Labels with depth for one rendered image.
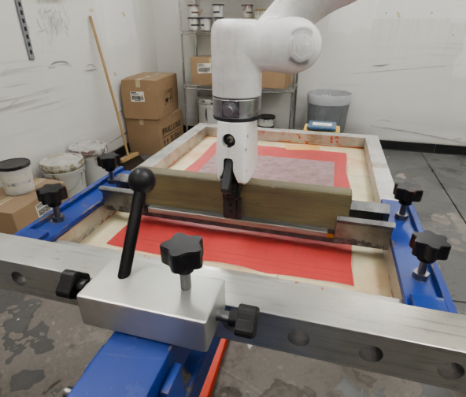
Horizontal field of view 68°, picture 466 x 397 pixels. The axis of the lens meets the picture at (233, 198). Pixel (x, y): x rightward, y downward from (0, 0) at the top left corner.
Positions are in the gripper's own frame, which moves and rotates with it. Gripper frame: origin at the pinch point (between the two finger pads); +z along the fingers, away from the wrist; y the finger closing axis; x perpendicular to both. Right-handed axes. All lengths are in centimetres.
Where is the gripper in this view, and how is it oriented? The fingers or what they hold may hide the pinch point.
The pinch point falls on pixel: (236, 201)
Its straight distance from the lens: 61.2
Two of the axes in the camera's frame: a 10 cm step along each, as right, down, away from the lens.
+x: -9.6, -1.2, 2.4
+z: 0.0, 8.9, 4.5
